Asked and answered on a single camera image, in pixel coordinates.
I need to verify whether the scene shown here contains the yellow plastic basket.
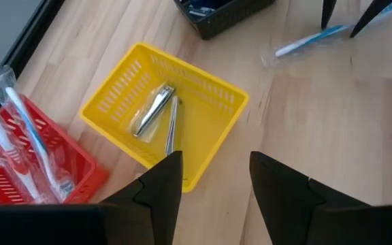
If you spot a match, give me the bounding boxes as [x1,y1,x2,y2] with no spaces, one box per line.
[79,42,250,194]

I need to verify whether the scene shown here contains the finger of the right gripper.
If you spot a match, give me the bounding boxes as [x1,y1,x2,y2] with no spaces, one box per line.
[349,0,392,39]
[320,0,338,31]

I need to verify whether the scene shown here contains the silver tweezers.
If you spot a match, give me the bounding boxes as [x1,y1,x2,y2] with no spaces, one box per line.
[163,95,184,158]

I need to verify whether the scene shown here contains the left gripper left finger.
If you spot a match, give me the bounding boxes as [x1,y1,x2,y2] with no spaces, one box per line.
[99,150,184,245]

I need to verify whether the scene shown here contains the blue razor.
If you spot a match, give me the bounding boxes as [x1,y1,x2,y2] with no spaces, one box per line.
[186,5,216,20]

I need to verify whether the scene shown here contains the silver nail clipper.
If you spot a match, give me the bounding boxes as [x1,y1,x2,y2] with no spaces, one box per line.
[129,82,177,143]

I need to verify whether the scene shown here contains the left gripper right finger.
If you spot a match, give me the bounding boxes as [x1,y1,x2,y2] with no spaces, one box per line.
[248,150,372,245]

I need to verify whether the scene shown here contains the red plastic basket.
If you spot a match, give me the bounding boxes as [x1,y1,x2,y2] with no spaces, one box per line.
[0,94,111,206]

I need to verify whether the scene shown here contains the black plastic basket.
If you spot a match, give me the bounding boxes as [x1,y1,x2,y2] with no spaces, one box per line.
[173,0,278,41]

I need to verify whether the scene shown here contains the black metal table frame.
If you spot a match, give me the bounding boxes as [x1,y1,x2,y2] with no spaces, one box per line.
[0,0,67,105]

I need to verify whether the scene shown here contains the blue toothbrush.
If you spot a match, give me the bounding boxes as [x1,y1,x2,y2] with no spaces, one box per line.
[261,2,392,68]
[0,64,78,203]

